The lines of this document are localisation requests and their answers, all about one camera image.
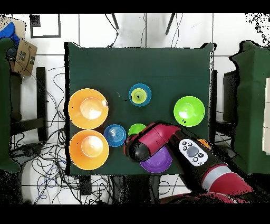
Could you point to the small green bowl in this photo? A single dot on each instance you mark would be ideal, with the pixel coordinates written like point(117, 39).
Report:
point(135, 129)

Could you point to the yellow cup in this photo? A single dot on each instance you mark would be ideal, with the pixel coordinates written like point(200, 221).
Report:
point(138, 96)

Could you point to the blue bowl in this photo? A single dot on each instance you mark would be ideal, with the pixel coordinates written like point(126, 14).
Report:
point(115, 135)
point(147, 95)

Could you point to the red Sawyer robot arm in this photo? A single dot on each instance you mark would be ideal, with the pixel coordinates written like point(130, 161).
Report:
point(189, 156)

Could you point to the large orange bowl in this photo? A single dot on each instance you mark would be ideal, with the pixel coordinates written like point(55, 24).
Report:
point(88, 108)
point(89, 150)

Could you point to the purple bowl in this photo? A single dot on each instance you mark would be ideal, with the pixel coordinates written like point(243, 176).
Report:
point(159, 162)

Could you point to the black power strip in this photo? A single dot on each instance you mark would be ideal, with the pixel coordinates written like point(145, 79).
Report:
point(85, 185)

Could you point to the large green bowl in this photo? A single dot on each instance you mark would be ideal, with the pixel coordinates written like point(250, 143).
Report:
point(189, 111)

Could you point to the orange cup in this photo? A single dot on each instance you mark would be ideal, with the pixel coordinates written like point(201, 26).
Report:
point(203, 143)

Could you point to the dark green table cloth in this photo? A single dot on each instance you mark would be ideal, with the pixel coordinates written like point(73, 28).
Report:
point(137, 63)

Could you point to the black bench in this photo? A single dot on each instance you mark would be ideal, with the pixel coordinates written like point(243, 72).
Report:
point(41, 95)

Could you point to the green cloth on side table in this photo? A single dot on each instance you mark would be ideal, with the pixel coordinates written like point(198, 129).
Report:
point(251, 105)
point(5, 105)

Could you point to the black tripod leg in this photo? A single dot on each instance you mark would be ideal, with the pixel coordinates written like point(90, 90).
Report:
point(170, 23)
point(115, 21)

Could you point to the cardboard box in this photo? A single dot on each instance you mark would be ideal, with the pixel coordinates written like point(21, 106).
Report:
point(24, 57)

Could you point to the blue cloth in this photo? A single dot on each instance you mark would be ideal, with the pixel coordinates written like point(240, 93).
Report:
point(8, 31)

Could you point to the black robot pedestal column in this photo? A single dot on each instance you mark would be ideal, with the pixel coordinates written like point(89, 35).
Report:
point(137, 190)

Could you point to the black pedestal foot with knob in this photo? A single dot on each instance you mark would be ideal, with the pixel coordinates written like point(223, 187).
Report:
point(27, 150)

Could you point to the black square frame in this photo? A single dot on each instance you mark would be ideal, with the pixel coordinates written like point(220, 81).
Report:
point(31, 26)

